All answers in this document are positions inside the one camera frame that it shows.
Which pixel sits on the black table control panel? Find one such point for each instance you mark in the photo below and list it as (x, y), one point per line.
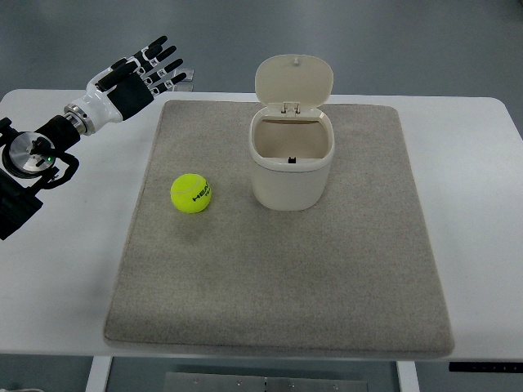
(487, 367)

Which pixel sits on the yellow tennis ball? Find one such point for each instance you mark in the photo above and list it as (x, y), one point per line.
(190, 193)

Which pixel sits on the clear plastic floor markers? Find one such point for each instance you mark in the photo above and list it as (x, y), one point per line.
(183, 79)

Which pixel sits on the metal base plate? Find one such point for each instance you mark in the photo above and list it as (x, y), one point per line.
(185, 381)

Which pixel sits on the white table leg frame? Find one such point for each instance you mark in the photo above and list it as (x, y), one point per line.
(99, 374)

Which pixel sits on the cream lidded bin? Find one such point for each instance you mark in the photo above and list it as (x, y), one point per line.
(291, 140)

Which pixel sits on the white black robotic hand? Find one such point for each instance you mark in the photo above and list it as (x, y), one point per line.
(124, 89)

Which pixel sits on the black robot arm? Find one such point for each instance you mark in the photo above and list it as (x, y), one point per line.
(33, 161)

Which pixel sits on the beige fabric mat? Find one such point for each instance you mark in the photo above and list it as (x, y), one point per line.
(353, 274)

